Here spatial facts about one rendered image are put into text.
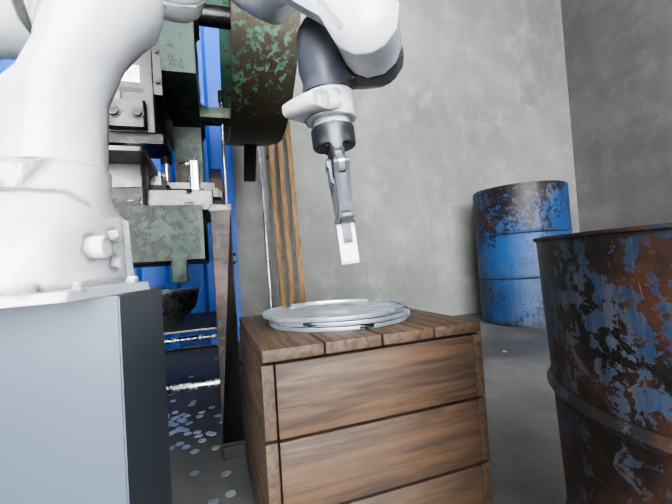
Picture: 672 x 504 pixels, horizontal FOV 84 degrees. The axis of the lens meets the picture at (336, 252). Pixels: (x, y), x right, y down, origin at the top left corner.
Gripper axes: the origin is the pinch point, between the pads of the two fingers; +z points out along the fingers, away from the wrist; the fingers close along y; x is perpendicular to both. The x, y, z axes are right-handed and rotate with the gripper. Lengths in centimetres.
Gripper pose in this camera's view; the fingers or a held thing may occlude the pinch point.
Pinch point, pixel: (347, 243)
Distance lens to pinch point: 63.7
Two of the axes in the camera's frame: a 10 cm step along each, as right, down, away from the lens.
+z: 1.3, 9.9, -0.1
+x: -9.9, 1.3, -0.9
